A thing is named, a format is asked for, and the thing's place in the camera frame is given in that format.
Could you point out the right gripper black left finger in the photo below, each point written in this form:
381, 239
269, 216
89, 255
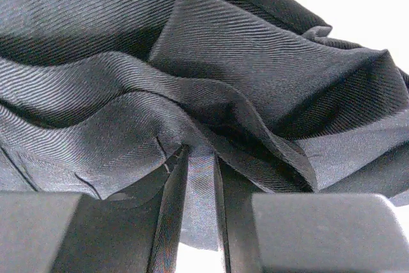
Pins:
135, 230

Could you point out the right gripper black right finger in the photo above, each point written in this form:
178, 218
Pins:
301, 232

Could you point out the black pleated skirt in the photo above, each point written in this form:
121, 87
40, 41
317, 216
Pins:
97, 94

